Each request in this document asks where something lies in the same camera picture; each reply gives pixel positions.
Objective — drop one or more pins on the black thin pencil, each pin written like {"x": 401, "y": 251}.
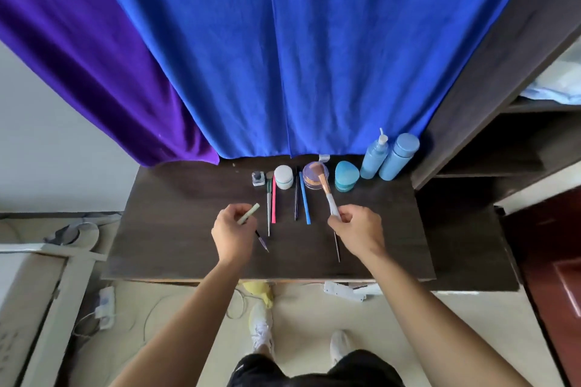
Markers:
{"x": 296, "y": 196}
{"x": 262, "y": 242}

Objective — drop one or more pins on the pink pencil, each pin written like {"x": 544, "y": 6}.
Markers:
{"x": 273, "y": 200}

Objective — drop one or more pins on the person's white right shoe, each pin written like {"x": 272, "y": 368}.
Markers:
{"x": 339, "y": 346}

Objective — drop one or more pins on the rose gold round jar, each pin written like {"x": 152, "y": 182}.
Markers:
{"x": 311, "y": 176}

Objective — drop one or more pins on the blue pencil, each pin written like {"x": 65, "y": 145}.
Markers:
{"x": 305, "y": 198}

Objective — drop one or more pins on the person's white shoe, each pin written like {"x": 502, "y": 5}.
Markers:
{"x": 261, "y": 327}
{"x": 339, "y": 346}

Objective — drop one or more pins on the white power strip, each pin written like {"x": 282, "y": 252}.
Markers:
{"x": 342, "y": 291}

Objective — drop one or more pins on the dark wooden shelf unit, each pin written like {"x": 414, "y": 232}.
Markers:
{"x": 490, "y": 74}

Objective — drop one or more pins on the person's left hand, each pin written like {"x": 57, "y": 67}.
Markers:
{"x": 233, "y": 239}

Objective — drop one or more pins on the black shorts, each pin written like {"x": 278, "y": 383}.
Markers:
{"x": 363, "y": 371}

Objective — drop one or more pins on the person's left forearm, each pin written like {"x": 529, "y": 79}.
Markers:
{"x": 181, "y": 332}

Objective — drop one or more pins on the black pencil with white band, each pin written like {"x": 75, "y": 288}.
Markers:
{"x": 337, "y": 248}

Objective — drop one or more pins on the red wooden door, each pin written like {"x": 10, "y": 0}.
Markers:
{"x": 554, "y": 287}

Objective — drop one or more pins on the white drawer cabinet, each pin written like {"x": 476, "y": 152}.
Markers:
{"x": 370, "y": 290}

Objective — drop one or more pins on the light blue pump bottle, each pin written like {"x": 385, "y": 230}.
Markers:
{"x": 373, "y": 162}

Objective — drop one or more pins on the purple towel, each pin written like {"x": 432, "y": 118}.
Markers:
{"x": 91, "y": 51}

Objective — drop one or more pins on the dark wooden table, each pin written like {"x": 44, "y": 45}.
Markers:
{"x": 181, "y": 228}

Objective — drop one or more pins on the white round jar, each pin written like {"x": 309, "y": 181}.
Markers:
{"x": 283, "y": 176}

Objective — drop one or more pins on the light blue capped bottle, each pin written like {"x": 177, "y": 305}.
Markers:
{"x": 399, "y": 157}

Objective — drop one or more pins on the person's right hand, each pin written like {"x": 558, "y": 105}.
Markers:
{"x": 363, "y": 230}

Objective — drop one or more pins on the person's white left shoe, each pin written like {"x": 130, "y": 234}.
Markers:
{"x": 261, "y": 327}

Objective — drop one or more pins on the teal round jar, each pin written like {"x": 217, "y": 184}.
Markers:
{"x": 346, "y": 176}

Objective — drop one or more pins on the small black-capped bottle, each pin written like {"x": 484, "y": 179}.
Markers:
{"x": 258, "y": 179}

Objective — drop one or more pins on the light blue tissue pack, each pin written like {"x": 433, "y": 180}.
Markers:
{"x": 558, "y": 87}

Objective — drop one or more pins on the person's right forearm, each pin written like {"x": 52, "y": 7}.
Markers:
{"x": 435, "y": 327}

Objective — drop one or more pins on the mint green tube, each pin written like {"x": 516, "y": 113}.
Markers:
{"x": 248, "y": 213}

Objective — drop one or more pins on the blue towel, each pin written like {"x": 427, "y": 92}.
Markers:
{"x": 317, "y": 46}

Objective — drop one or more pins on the yellow elephant toy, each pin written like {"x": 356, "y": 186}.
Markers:
{"x": 258, "y": 289}

